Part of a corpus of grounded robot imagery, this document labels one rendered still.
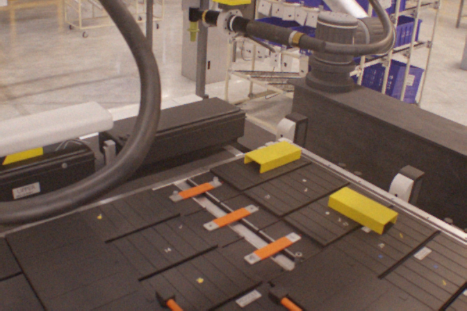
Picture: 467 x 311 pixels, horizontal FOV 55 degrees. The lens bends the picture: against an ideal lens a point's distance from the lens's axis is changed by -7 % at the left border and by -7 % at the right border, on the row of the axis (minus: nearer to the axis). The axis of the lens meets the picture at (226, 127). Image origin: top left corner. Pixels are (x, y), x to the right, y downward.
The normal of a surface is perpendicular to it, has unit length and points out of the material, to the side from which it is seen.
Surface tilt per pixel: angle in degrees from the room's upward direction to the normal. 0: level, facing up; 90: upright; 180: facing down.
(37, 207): 44
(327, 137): 90
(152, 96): 38
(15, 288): 0
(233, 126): 90
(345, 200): 0
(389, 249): 0
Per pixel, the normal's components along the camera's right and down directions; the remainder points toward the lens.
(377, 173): -0.77, 0.22
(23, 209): 0.19, -0.36
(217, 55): 0.63, 0.36
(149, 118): 0.33, -0.51
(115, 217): 0.06, -0.91
